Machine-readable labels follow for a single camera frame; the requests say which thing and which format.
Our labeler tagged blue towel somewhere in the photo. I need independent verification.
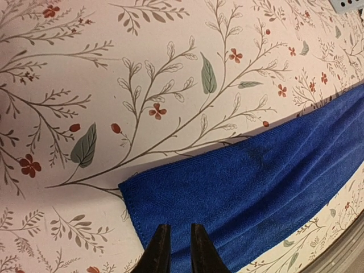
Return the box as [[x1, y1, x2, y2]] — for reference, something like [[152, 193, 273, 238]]
[[119, 86, 363, 272]]

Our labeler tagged front aluminium rail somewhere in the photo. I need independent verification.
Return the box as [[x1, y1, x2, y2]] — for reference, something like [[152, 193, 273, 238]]
[[302, 224, 363, 273]]

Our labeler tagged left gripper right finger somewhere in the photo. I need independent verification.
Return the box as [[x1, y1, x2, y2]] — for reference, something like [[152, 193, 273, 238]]
[[191, 224, 229, 273]]

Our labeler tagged light blue plastic basket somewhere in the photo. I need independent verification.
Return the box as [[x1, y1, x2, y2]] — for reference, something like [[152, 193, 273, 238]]
[[329, 0, 364, 14]]

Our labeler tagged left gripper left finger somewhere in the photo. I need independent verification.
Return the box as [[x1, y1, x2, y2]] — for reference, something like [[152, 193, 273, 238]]
[[132, 224, 171, 273]]

